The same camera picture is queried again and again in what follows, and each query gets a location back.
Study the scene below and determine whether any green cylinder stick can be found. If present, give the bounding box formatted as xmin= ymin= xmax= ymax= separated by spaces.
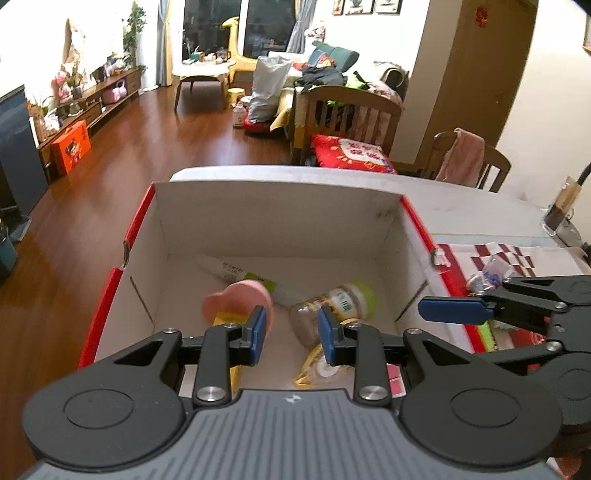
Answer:
xmin=477 ymin=321 xmax=498 ymax=352

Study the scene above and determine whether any clear plastic bottle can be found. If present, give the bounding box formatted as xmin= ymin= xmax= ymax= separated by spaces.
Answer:
xmin=466 ymin=255 xmax=516 ymax=295

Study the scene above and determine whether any green lid jar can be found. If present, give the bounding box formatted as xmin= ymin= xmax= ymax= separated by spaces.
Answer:
xmin=288 ymin=282 xmax=378 ymax=349

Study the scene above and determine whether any yellow small box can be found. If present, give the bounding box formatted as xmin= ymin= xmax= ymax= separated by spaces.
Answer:
xmin=213 ymin=311 xmax=249 ymax=397

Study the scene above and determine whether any pink bowl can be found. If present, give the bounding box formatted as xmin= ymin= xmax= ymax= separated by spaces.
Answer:
xmin=201 ymin=280 xmax=274 ymax=332

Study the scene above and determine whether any white green tube bottle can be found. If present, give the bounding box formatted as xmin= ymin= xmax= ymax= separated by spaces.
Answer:
xmin=195 ymin=254 xmax=307 ymax=307

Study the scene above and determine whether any red patterned table mat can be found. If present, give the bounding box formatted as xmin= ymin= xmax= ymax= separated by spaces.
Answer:
xmin=435 ymin=243 xmax=591 ymax=361

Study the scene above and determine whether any grey desk lamp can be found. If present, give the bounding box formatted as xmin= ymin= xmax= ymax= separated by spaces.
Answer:
xmin=556 ymin=161 xmax=591 ymax=250

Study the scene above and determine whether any pink paper packet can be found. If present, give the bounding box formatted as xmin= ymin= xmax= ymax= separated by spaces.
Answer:
xmin=387 ymin=364 xmax=406 ymax=398

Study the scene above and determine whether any glass toothpick jar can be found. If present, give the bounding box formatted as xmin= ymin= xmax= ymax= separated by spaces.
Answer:
xmin=542 ymin=177 xmax=581 ymax=235

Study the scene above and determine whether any pink towel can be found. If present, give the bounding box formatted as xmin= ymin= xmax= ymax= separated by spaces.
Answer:
xmin=436 ymin=128 xmax=486 ymax=187

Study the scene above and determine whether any wooden chair with towel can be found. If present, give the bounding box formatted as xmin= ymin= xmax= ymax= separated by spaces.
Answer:
xmin=425 ymin=128 xmax=512 ymax=193

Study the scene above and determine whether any red cardboard box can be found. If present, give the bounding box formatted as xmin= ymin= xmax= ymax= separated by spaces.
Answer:
xmin=80 ymin=180 xmax=460 ymax=369

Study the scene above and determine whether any wooden crib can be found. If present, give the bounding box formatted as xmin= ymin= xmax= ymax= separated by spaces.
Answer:
xmin=290 ymin=85 xmax=403 ymax=165

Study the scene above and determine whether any dark blue fridge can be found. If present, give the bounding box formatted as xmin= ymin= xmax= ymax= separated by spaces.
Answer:
xmin=0 ymin=85 xmax=48 ymax=215

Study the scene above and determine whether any orange gift box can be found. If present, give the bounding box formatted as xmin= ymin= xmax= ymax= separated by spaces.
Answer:
xmin=50 ymin=120 xmax=91 ymax=176

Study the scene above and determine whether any white plastic bag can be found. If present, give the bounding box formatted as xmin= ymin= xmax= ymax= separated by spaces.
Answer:
xmin=247 ymin=56 xmax=291 ymax=124

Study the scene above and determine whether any framed picture trio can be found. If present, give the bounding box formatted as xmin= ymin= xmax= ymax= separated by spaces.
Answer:
xmin=332 ymin=0 xmax=403 ymax=16

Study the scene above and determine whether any wooden tv cabinet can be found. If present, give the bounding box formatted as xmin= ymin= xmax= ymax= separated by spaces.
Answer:
xmin=37 ymin=68 xmax=141 ymax=177

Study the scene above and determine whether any yellow giraffe toy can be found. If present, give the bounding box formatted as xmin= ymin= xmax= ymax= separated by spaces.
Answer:
xmin=221 ymin=16 xmax=257 ymax=84

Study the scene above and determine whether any round coffee table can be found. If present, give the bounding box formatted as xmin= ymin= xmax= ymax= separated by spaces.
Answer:
xmin=172 ymin=60 xmax=235 ymax=113

